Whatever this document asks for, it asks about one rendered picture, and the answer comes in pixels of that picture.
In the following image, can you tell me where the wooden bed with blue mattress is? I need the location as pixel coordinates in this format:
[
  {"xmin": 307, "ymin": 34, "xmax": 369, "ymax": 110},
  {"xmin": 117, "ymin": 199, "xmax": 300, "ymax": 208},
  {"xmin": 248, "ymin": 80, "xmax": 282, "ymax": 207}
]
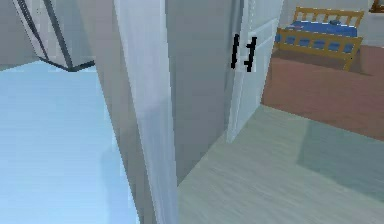
[{"xmin": 274, "ymin": 6, "xmax": 366, "ymax": 72}]

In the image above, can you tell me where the white room door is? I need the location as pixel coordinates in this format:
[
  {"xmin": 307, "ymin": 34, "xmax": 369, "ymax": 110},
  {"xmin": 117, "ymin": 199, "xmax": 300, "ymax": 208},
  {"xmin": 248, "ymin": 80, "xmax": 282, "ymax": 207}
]
[{"xmin": 225, "ymin": 0, "xmax": 285, "ymax": 144}]

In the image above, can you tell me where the white cabinet with black trim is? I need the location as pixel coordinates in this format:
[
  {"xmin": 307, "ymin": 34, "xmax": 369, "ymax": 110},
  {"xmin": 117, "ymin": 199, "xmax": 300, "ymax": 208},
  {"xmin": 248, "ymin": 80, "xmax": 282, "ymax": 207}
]
[{"xmin": 12, "ymin": 0, "xmax": 96, "ymax": 73}]

